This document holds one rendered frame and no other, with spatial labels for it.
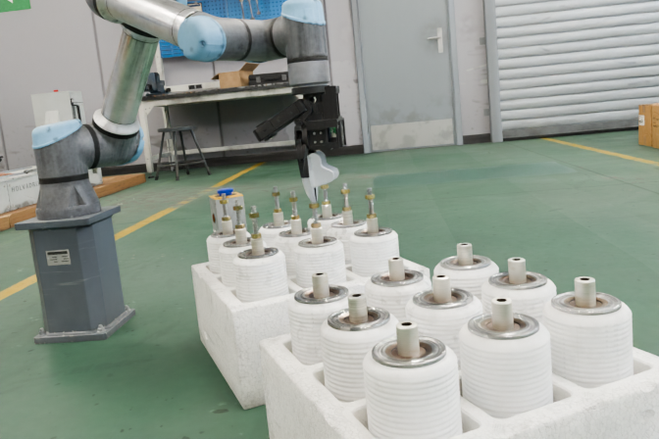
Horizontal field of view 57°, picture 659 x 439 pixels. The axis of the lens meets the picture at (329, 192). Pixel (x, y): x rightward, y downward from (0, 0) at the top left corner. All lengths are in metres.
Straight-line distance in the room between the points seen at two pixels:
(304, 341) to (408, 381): 0.25
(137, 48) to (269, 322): 0.75
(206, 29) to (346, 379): 0.63
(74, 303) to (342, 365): 1.01
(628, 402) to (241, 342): 0.61
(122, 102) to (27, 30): 5.77
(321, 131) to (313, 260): 0.23
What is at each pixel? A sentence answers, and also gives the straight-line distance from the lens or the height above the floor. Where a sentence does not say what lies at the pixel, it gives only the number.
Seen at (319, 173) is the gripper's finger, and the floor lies 0.39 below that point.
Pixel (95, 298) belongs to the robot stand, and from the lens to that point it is 1.62.
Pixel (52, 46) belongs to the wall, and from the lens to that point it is 7.21.
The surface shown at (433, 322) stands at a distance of 0.76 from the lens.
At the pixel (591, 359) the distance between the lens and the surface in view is 0.76.
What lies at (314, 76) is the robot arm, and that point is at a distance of 1.10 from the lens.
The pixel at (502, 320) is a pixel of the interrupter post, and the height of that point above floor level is 0.26.
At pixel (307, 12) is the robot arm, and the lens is 1.12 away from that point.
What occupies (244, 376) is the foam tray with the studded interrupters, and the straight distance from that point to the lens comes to 1.11.
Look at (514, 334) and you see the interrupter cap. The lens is 0.68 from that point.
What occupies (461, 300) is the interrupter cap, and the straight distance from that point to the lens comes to 0.78.
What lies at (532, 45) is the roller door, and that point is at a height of 0.90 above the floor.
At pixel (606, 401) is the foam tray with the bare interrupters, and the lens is 0.73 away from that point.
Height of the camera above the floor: 0.50
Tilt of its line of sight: 8 degrees down
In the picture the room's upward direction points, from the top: 5 degrees counter-clockwise
